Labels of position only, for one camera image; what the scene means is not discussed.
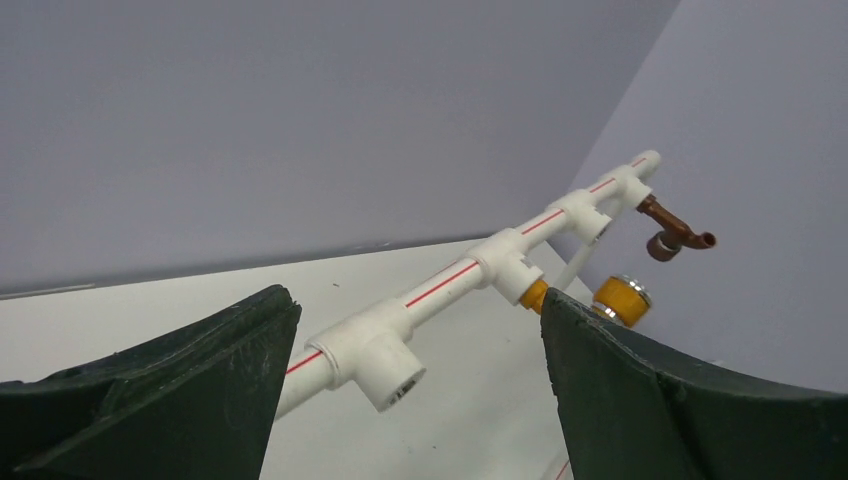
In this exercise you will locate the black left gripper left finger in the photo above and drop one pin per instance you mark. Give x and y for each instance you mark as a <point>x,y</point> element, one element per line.
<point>195,403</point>

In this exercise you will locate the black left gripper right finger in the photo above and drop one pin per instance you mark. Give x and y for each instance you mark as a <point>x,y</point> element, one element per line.
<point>633,408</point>

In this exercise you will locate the orange plastic faucet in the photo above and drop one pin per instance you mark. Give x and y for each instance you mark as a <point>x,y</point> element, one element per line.
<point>621,299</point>

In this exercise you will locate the brown copper faucet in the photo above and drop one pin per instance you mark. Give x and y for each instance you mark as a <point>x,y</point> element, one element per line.
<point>675,234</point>

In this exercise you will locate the white PVC pipe frame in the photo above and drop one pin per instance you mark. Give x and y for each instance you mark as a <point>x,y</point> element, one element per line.
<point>446,378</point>

